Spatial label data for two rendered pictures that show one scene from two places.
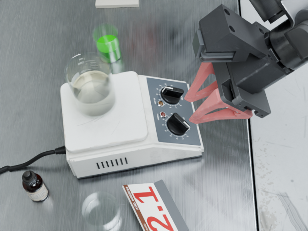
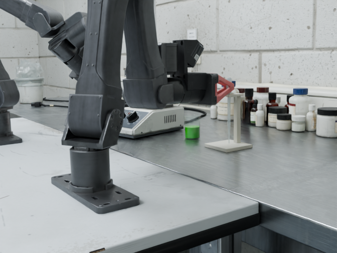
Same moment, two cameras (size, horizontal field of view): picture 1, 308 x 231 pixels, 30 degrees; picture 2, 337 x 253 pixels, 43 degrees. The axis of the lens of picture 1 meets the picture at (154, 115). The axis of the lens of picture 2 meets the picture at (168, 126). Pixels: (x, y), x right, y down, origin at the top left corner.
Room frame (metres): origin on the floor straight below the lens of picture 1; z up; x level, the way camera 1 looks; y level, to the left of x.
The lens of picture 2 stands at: (1.39, -0.76, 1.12)
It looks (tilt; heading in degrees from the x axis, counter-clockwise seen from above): 9 degrees down; 137
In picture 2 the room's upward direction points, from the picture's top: 1 degrees counter-clockwise
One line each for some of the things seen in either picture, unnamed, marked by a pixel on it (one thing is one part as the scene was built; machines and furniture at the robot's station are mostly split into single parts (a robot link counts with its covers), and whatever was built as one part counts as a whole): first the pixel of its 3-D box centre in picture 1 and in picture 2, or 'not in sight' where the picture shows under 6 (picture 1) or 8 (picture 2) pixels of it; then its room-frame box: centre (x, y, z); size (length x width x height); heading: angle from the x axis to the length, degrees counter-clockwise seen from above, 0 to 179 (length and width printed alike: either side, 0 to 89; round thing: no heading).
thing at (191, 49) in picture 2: not in sight; (190, 63); (0.75, -0.08, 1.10); 0.07 x 0.06 x 0.11; 170
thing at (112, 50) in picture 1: (107, 44); (192, 126); (0.63, 0.06, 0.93); 0.04 x 0.04 x 0.06
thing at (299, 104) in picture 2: not in sight; (300, 107); (0.76, 0.38, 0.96); 0.06 x 0.06 x 0.11
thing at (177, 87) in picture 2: not in sight; (166, 88); (0.74, -0.14, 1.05); 0.07 x 0.06 x 0.07; 80
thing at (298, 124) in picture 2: not in sight; (298, 123); (0.79, 0.32, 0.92); 0.04 x 0.04 x 0.04
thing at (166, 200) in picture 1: (155, 208); not in sight; (0.32, 0.02, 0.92); 0.09 x 0.06 x 0.04; 17
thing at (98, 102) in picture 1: (94, 87); not in sight; (0.48, 0.08, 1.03); 0.07 x 0.06 x 0.08; 92
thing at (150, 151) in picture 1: (124, 122); (147, 118); (0.46, 0.05, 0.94); 0.22 x 0.13 x 0.08; 91
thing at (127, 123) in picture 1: (103, 110); not in sight; (0.46, 0.07, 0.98); 0.12 x 0.12 x 0.01; 1
